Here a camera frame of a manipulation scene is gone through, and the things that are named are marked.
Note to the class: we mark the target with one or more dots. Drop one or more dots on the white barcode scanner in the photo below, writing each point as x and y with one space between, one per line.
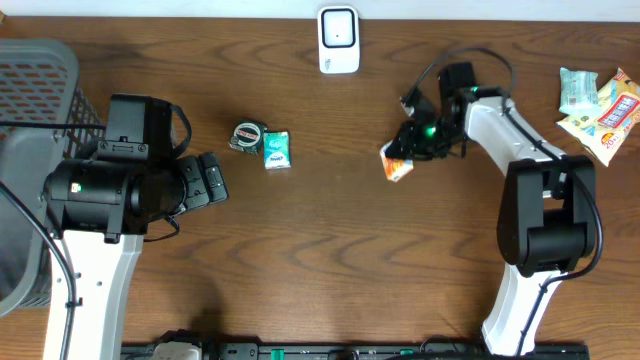
338 39

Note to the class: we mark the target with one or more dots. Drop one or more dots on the yellow snack bag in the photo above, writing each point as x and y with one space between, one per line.
603 133

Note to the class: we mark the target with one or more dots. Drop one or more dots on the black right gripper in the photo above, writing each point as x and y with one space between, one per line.
409 143

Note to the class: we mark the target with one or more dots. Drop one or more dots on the round green tape measure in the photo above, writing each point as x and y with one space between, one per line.
248 137

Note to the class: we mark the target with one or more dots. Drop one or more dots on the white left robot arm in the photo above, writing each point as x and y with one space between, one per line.
101 205

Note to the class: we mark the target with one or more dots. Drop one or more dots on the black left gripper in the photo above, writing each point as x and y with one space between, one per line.
197 181

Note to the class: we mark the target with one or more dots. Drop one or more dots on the teal snack packet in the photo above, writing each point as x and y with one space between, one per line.
578 92

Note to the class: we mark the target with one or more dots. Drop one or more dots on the grey plastic basket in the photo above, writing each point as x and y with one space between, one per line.
45 118

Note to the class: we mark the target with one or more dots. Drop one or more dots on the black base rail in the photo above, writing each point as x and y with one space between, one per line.
440 349

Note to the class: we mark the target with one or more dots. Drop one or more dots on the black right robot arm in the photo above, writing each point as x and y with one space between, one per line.
549 229

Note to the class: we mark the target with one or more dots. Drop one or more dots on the orange snack packet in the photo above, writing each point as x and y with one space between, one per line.
395 169

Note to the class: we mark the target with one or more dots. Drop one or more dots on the small teal tissue pack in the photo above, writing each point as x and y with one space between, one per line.
277 150

